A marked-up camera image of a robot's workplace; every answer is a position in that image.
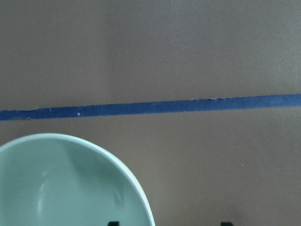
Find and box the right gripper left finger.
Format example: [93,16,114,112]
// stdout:
[108,221,119,226]

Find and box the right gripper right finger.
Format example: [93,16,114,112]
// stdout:
[220,222,233,226]

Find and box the green bowl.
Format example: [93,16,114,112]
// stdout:
[0,133,155,226]

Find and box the long blue tape strip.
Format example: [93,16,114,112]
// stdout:
[0,94,301,121]

